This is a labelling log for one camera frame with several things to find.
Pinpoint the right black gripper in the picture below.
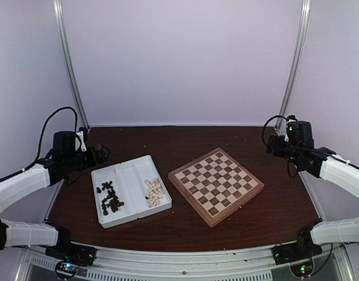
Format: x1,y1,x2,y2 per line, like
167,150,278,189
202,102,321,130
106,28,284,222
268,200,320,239
266,134,300,166

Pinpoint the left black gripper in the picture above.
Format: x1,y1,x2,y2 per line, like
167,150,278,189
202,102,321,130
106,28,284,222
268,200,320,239
65,143,111,172

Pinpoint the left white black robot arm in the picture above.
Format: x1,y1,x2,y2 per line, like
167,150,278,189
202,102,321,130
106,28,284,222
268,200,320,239
0,131,111,260

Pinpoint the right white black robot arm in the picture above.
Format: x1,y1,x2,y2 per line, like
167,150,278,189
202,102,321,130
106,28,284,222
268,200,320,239
261,115,359,259

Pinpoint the pile of dark chess pieces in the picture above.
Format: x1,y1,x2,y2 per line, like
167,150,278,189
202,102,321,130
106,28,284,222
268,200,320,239
96,181,125,216

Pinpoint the pile of light chess pieces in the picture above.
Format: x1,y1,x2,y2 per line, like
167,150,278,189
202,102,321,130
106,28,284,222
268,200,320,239
144,179,164,208

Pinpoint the wooden chess board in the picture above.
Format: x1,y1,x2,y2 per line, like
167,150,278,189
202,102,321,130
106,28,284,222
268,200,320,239
168,148,264,227

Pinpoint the left controller board with LEDs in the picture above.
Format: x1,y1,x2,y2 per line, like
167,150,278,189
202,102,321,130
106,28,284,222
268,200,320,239
54,261,79,279

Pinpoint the controller board with leds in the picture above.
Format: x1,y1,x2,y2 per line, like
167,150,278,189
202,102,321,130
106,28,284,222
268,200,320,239
54,261,79,279
290,263,314,279

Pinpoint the right controller board with LEDs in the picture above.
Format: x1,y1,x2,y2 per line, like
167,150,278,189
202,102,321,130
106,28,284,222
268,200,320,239
290,263,314,279

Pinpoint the white plastic compartment tray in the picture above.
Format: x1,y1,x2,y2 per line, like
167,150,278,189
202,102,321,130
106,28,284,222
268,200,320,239
91,155,172,228

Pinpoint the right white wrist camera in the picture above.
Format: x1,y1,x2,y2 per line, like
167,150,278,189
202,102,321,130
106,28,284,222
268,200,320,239
285,115,298,142

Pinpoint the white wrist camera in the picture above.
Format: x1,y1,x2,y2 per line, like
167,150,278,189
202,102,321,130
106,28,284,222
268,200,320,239
75,127,88,152
285,115,298,142

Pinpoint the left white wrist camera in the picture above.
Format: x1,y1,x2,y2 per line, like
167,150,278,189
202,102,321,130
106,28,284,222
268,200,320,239
75,127,88,152

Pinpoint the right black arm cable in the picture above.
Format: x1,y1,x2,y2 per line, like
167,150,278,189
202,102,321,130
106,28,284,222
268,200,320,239
261,115,288,147

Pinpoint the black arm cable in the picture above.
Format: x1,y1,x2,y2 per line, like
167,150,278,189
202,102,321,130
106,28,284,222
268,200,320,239
22,106,80,170
261,115,288,147

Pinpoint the right aluminium frame post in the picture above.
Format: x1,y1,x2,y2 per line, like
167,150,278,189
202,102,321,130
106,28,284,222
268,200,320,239
279,0,312,116

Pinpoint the aluminium frame post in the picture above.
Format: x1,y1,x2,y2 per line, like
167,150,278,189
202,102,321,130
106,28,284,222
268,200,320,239
279,0,312,116
53,0,91,131

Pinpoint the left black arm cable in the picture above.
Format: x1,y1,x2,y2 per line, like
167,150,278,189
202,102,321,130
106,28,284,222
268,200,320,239
22,106,80,170

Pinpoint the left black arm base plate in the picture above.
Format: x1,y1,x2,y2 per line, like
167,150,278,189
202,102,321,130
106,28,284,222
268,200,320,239
45,243,97,266

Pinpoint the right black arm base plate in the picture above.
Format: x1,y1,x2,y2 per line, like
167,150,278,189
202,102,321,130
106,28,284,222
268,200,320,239
272,242,323,265

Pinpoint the front aluminium frame rail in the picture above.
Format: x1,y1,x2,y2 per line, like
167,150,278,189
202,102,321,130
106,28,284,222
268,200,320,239
13,229,358,281

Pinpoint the left aluminium frame post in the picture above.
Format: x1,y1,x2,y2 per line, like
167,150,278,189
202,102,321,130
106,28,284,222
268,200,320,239
53,0,91,131

